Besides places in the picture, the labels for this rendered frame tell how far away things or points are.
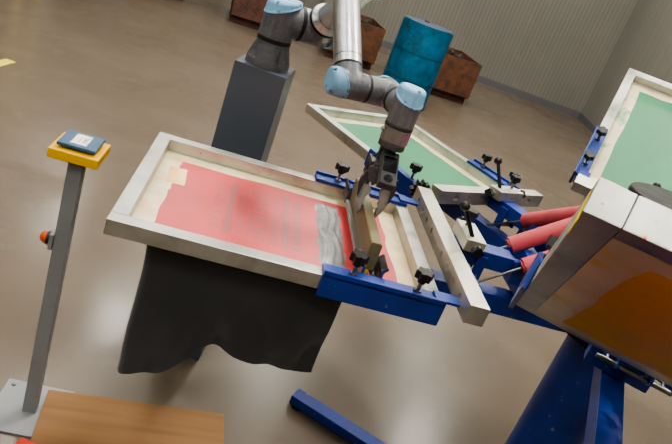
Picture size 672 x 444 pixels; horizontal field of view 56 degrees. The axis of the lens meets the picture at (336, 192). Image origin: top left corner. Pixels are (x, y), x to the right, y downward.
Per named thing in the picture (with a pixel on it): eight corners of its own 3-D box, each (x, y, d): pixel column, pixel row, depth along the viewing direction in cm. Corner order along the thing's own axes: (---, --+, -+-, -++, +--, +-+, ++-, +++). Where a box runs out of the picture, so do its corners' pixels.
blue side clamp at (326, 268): (315, 295, 143) (325, 270, 141) (314, 284, 148) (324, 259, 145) (436, 326, 149) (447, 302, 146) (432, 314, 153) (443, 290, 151)
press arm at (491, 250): (451, 259, 173) (458, 244, 171) (446, 249, 179) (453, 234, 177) (508, 275, 176) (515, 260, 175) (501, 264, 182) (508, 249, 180)
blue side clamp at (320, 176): (310, 195, 194) (317, 175, 191) (309, 189, 199) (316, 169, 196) (400, 221, 199) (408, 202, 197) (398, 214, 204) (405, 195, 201)
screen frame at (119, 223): (102, 233, 135) (106, 218, 134) (157, 143, 188) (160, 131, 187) (438, 320, 149) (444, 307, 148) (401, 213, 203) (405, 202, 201)
